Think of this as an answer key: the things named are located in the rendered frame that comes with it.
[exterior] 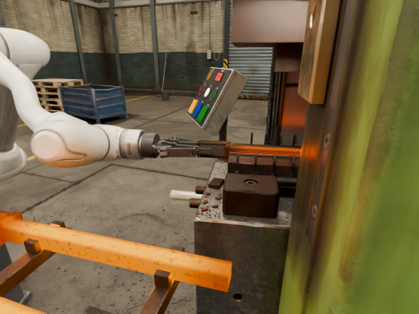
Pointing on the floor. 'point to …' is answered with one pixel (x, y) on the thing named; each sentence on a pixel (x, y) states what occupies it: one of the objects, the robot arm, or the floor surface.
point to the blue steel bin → (93, 101)
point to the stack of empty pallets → (54, 102)
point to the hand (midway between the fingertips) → (212, 149)
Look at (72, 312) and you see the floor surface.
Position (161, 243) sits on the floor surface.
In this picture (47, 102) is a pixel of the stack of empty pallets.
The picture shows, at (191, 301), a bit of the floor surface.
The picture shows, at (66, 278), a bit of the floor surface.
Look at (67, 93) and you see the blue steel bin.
